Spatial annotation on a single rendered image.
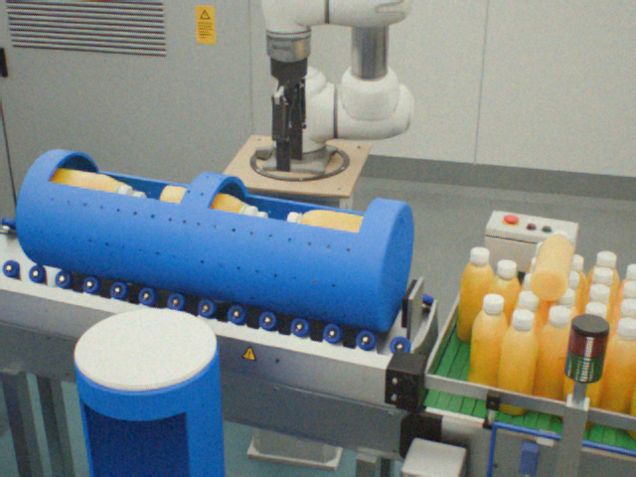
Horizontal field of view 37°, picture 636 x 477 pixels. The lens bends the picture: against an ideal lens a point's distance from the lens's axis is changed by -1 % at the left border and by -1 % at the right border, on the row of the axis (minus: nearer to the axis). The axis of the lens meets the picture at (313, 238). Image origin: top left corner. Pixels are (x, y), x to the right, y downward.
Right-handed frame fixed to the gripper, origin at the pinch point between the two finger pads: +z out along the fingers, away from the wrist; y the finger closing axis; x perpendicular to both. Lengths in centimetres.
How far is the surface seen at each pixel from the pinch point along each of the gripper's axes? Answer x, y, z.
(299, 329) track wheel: 5.4, 8.7, 37.3
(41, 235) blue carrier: -56, 12, 23
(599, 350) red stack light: 68, 36, 12
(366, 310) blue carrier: 21.2, 11.7, 27.6
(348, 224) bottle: 13.7, 1.6, 13.8
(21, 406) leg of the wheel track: -75, 6, 81
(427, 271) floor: -12, -196, 129
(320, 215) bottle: 7.2, 0.7, 13.1
